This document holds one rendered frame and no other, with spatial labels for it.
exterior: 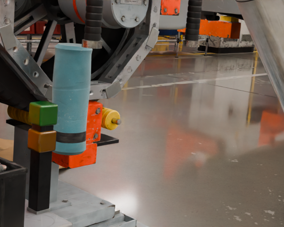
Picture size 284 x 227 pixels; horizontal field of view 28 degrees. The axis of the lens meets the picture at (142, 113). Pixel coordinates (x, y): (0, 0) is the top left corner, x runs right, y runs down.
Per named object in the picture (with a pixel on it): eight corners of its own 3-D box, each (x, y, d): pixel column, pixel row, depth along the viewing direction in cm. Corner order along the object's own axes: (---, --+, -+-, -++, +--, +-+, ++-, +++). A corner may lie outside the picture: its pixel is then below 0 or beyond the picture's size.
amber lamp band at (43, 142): (43, 146, 108) (44, 125, 107) (56, 151, 106) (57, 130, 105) (26, 148, 105) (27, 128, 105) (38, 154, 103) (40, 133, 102)
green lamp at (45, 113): (44, 120, 107) (46, 100, 106) (57, 125, 105) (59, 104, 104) (27, 122, 104) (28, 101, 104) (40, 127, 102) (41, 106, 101)
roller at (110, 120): (61, 110, 182) (62, 93, 181) (125, 131, 162) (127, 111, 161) (47, 112, 178) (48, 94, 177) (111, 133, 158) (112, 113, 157)
